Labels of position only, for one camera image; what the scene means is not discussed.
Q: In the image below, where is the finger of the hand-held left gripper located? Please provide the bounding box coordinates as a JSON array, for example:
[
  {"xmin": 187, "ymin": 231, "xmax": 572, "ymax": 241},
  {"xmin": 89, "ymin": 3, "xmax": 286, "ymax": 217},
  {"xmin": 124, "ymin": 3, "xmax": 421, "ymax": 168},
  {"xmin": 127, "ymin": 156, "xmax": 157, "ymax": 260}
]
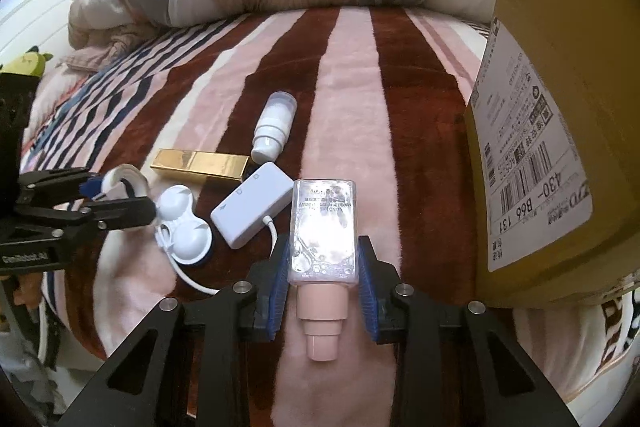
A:
[
  {"xmin": 18, "ymin": 167, "xmax": 104, "ymax": 210},
  {"xmin": 65, "ymin": 195, "xmax": 158, "ymax": 233}
]

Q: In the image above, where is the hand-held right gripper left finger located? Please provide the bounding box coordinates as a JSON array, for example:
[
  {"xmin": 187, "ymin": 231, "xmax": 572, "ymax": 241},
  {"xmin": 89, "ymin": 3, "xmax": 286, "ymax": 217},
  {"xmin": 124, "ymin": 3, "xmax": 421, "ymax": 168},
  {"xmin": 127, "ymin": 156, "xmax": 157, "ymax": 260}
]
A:
[{"xmin": 60, "ymin": 233, "xmax": 294, "ymax": 427}]

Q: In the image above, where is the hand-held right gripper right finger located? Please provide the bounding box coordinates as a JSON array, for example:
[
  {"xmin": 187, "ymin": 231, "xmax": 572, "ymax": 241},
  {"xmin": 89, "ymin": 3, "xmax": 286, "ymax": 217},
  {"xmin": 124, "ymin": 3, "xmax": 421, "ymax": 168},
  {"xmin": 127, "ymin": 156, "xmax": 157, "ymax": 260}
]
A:
[{"xmin": 355, "ymin": 234, "xmax": 567, "ymax": 427}]

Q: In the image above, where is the white tape roll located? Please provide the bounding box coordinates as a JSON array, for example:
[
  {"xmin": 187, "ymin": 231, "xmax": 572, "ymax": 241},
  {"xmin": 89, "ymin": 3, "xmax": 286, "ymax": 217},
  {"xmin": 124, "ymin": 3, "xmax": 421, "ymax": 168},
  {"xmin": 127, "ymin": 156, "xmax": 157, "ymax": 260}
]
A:
[{"xmin": 99, "ymin": 164, "xmax": 152, "ymax": 204}]

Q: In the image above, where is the clear bottle with pink cap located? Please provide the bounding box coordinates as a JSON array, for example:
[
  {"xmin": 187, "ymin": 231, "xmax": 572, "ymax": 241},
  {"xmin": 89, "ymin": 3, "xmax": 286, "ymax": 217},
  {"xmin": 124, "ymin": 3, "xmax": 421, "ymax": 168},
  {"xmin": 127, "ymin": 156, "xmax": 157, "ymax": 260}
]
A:
[{"xmin": 289, "ymin": 179, "xmax": 362, "ymax": 363}]

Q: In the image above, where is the white contact lens case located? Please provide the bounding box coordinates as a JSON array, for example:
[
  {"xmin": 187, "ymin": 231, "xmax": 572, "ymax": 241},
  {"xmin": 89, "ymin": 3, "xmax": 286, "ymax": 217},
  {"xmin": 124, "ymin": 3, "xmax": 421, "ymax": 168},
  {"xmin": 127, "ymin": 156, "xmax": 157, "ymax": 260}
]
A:
[{"xmin": 152, "ymin": 185, "xmax": 216, "ymax": 267}]

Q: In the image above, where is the white adapter hub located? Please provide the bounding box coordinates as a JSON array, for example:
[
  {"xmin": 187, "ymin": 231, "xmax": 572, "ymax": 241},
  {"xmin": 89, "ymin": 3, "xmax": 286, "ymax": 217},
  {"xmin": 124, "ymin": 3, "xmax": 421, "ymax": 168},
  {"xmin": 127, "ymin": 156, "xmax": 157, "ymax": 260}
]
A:
[{"xmin": 209, "ymin": 161, "xmax": 294, "ymax": 251}]

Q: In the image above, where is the gold rectangular box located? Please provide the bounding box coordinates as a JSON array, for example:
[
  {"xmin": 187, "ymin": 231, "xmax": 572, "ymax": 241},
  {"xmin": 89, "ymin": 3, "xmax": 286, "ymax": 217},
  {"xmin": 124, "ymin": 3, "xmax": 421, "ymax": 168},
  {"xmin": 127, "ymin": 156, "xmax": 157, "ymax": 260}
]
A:
[{"xmin": 150, "ymin": 148, "xmax": 251, "ymax": 184}]

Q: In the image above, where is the yellow plush toy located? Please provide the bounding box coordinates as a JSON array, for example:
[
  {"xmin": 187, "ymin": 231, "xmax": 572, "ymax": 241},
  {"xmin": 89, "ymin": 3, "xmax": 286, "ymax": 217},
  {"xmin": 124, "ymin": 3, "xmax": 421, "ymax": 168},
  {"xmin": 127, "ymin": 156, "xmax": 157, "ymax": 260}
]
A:
[{"xmin": 0, "ymin": 45, "xmax": 54, "ymax": 78}]

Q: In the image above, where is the white pump bottle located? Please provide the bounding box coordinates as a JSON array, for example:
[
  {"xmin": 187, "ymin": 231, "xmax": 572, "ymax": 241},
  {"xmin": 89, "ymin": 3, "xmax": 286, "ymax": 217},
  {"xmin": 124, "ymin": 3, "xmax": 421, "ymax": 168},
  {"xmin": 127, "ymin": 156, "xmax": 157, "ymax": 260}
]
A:
[{"xmin": 250, "ymin": 91, "xmax": 299, "ymax": 166}]

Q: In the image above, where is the white headboard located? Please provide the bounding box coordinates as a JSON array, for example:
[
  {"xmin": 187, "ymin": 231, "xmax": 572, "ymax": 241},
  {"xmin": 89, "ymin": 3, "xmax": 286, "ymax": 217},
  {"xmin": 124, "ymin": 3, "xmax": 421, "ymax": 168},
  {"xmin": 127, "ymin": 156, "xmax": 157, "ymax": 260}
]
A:
[{"xmin": 0, "ymin": 0, "xmax": 128, "ymax": 75}]

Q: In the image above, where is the brown and pink striped blanket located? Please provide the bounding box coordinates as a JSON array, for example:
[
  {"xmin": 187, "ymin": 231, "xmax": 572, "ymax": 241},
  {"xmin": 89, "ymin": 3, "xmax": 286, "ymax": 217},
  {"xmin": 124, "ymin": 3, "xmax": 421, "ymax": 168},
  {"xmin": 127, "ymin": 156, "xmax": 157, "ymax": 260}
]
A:
[{"xmin": 17, "ymin": 3, "xmax": 640, "ymax": 427}]

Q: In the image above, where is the cardboard box with white label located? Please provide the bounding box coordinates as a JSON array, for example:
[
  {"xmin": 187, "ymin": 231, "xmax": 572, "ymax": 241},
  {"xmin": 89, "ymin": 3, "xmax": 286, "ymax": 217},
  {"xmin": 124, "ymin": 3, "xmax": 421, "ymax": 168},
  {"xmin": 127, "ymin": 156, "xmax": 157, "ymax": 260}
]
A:
[{"xmin": 462, "ymin": 0, "xmax": 640, "ymax": 311}]

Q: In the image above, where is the white hub cable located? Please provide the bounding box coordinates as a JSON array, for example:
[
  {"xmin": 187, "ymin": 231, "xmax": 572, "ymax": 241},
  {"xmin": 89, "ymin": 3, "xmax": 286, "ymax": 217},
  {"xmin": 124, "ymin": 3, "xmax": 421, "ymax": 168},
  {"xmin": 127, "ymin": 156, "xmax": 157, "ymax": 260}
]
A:
[{"xmin": 155, "ymin": 214, "xmax": 280, "ymax": 296}]

